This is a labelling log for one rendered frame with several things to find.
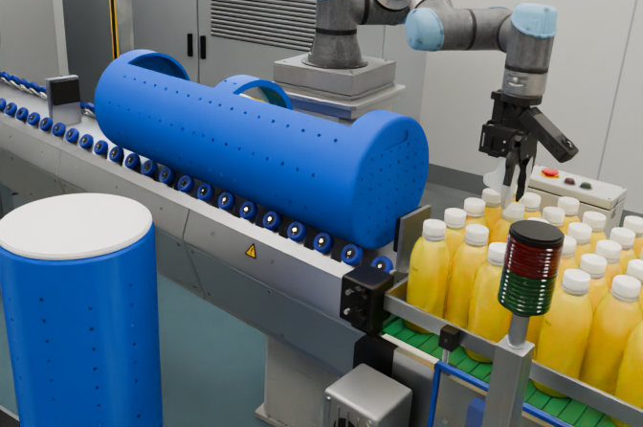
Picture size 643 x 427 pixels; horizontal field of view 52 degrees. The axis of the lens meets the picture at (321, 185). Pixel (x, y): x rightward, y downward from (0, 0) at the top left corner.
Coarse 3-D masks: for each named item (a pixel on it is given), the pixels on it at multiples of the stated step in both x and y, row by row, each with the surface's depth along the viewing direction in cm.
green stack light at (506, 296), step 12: (504, 276) 80; (516, 276) 78; (504, 288) 80; (516, 288) 79; (528, 288) 78; (540, 288) 78; (552, 288) 79; (504, 300) 80; (516, 300) 79; (528, 300) 78; (540, 300) 78; (516, 312) 80; (528, 312) 79; (540, 312) 79
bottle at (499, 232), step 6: (504, 216) 126; (522, 216) 126; (498, 222) 127; (504, 222) 126; (510, 222) 125; (498, 228) 126; (504, 228) 125; (492, 234) 128; (498, 234) 126; (504, 234) 125; (492, 240) 127; (498, 240) 126; (504, 240) 125
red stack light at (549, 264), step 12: (516, 240) 78; (516, 252) 78; (528, 252) 77; (540, 252) 76; (552, 252) 76; (504, 264) 80; (516, 264) 78; (528, 264) 77; (540, 264) 77; (552, 264) 77; (528, 276) 77; (540, 276) 77; (552, 276) 78
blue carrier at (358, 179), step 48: (96, 96) 176; (144, 96) 164; (192, 96) 155; (240, 96) 149; (144, 144) 167; (192, 144) 153; (240, 144) 143; (288, 144) 136; (336, 144) 129; (384, 144) 130; (240, 192) 151; (288, 192) 137; (336, 192) 128; (384, 192) 135; (384, 240) 140
